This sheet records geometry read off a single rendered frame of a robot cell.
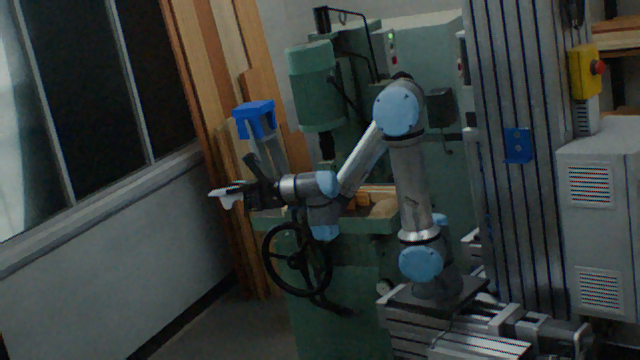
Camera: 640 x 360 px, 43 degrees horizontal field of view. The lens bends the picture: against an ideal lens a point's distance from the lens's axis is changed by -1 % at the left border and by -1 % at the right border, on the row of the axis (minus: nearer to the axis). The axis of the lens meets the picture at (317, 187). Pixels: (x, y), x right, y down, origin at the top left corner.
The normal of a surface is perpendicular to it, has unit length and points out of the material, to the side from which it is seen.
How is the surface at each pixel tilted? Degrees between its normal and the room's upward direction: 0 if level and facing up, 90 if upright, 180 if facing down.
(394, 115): 82
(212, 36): 87
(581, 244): 90
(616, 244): 90
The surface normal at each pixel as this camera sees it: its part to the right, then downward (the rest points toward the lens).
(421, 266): -0.24, 0.45
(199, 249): 0.88, -0.03
